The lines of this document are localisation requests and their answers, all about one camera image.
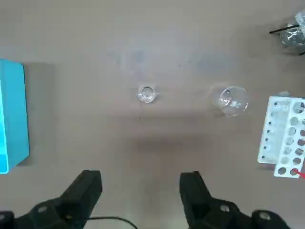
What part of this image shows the small glass beaker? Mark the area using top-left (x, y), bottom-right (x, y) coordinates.
top-left (136, 85), bottom-right (159, 104)

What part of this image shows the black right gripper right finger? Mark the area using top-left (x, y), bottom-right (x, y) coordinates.
top-left (179, 170), bottom-right (293, 229)

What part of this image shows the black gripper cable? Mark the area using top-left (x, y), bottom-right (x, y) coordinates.
top-left (86, 216), bottom-right (138, 229)

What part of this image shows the round glass flask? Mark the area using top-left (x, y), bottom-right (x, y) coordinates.
top-left (279, 22), bottom-right (305, 49)

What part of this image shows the white test tube rack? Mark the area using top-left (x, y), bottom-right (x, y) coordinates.
top-left (257, 94), bottom-right (305, 178)

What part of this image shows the blue plastic bin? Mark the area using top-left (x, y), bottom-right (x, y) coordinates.
top-left (0, 58), bottom-right (31, 175)

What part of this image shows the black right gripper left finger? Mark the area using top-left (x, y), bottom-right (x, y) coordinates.
top-left (0, 169), bottom-right (103, 229)

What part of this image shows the red plastic spoon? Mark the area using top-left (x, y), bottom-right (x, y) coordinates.
top-left (292, 168), bottom-right (305, 180)

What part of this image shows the large glass beaker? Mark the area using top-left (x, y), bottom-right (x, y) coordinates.
top-left (211, 85), bottom-right (249, 119)

